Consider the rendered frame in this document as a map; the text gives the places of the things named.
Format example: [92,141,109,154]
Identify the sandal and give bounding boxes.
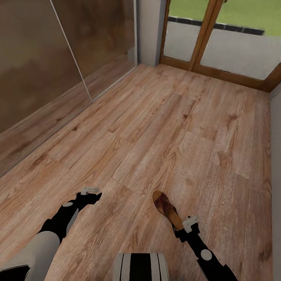
[153,190,184,230]

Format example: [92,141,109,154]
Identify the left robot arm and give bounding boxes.
[0,186,102,281]

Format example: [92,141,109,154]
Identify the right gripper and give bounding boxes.
[174,223,200,246]

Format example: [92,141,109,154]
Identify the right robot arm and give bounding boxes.
[174,215,238,281]

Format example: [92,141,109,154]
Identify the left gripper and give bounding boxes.
[76,192,102,208]

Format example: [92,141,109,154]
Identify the robot trunk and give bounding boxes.
[112,253,169,281]

